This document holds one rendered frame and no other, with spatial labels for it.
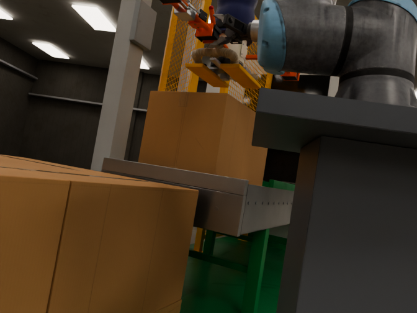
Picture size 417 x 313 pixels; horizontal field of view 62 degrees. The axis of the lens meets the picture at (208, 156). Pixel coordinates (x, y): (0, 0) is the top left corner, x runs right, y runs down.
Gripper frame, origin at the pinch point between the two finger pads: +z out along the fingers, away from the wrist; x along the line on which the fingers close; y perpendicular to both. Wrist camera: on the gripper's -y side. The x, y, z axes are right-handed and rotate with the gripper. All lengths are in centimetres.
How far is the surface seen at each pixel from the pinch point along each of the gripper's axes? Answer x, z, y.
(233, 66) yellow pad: -12.8, -9.7, 10.6
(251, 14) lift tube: 19.3, -8.5, 24.6
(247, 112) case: -32.2, -17.5, 17.8
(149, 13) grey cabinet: 47, 90, 67
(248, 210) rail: -75, -33, -4
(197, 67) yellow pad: -13.2, 9.3, 11.0
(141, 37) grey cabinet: 27, 90, 64
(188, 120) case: -42.0, -0.2, -4.6
